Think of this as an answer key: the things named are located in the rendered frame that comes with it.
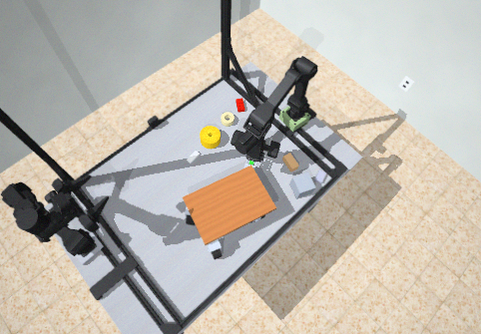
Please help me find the cream roll of tape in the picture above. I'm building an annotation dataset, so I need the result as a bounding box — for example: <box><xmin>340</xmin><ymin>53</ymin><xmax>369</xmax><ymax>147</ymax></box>
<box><xmin>222</xmin><ymin>112</ymin><xmax>235</xmax><ymax>127</ymax></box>

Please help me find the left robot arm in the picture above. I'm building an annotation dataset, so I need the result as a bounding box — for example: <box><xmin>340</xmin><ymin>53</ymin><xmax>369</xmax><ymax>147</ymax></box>
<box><xmin>234</xmin><ymin>56</ymin><xmax>318</xmax><ymax>162</ymax></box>

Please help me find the white rectangular block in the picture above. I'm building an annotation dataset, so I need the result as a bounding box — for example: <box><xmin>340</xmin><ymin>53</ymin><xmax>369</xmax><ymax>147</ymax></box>
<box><xmin>187</xmin><ymin>151</ymin><xmax>200</xmax><ymax>164</ymax></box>

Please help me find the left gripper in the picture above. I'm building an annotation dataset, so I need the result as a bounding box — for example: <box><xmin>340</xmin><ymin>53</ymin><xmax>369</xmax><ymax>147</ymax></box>
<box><xmin>231</xmin><ymin>130</ymin><xmax>280</xmax><ymax>159</ymax></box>

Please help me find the tan rectangular block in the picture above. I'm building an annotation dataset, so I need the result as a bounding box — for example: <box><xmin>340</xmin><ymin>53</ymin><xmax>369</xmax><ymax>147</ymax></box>
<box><xmin>282</xmin><ymin>153</ymin><xmax>299</xmax><ymax>172</ymax></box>

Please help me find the red toy brick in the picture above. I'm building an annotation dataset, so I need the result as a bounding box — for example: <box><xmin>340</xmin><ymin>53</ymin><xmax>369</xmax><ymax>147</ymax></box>
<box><xmin>236</xmin><ymin>99</ymin><xmax>244</xmax><ymax>112</ymax></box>

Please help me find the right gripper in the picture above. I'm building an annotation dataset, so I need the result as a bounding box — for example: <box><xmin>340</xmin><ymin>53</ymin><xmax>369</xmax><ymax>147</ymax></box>
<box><xmin>48</xmin><ymin>175</ymin><xmax>109</xmax><ymax>232</ymax></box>

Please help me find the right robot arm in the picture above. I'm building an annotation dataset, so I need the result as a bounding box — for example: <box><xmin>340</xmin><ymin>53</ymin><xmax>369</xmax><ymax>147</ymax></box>
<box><xmin>1</xmin><ymin>182</ymin><xmax>97</xmax><ymax>257</ymax></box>

